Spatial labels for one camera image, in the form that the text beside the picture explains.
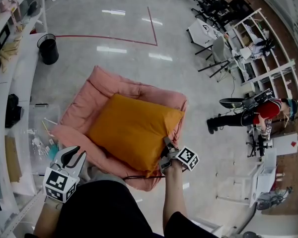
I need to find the teal plastic item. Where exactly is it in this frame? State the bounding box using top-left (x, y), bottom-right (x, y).
top-left (48, 144), bottom-right (60, 158)

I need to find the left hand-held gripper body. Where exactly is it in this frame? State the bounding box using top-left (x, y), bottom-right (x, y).
top-left (42, 163), bottom-right (81, 203)

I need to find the white side table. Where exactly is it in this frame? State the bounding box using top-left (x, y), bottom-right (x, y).
top-left (216, 147), bottom-right (279, 207)

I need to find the black framed storage box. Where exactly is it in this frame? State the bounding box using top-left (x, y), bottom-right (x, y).
top-left (0, 24), bottom-right (11, 51)

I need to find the pile of beige slats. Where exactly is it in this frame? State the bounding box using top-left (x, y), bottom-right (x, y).
top-left (0, 35), bottom-right (23, 73)

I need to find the pink quilted floor seat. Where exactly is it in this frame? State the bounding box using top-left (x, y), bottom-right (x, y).
top-left (50, 65), bottom-right (189, 192)

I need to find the white metal shelving unit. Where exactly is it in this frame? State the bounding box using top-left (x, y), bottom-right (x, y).
top-left (0, 0), bottom-right (48, 235)

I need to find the person's black clothing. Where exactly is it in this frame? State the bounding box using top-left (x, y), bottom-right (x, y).
top-left (54, 179), bottom-right (219, 238)

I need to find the row of black office chairs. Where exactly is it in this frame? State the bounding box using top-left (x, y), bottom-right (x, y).
top-left (161, 0), bottom-right (254, 29)

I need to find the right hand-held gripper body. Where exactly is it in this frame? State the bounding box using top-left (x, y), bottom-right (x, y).
top-left (158, 145), bottom-right (200, 176)

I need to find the grey chair with black legs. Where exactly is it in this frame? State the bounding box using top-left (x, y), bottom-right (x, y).
top-left (197, 35), bottom-right (233, 79)

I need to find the dark gripper cable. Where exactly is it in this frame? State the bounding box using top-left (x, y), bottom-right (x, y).
top-left (124, 174), bottom-right (166, 181)

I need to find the person's left forearm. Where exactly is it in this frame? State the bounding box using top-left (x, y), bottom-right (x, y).
top-left (32, 196), bottom-right (65, 237)

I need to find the black mesh waste bin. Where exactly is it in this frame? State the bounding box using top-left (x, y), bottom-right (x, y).
top-left (37, 33), bottom-right (60, 65)

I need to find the clear plastic floor storage box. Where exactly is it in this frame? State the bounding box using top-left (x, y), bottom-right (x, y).
top-left (13, 103), bottom-right (63, 176)

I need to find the pink tumbler with strap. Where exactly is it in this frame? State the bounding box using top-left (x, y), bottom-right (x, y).
top-left (0, 0), bottom-right (22, 24)

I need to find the black bag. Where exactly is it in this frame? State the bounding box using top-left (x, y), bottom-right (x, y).
top-left (4, 93), bottom-right (24, 129)

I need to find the white open bookcase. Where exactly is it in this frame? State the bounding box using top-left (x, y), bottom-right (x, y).
top-left (232, 8), bottom-right (298, 103)

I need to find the grey wheeled chair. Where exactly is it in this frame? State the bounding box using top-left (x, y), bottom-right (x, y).
top-left (256, 186), bottom-right (294, 211)

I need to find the white table with black legs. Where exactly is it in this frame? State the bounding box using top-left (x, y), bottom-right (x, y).
top-left (187, 18), bottom-right (221, 47)

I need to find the person's grey trouser leg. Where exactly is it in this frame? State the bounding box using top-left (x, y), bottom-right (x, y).
top-left (80, 166), bottom-right (127, 190)

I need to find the white cabinet with red sticker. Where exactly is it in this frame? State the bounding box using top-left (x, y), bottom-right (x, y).
top-left (272, 132), bottom-right (298, 156)

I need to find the person's right forearm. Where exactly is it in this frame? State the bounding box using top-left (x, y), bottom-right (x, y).
top-left (162, 166), bottom-right (189, 229)

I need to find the orange pillow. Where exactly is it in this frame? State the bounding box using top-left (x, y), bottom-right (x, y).
top-left (85, 93), bottom-right (185, 179)

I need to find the brown cardboard box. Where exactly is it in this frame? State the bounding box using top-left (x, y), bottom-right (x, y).
top-left (4, 135), bottom-right (23, 183)

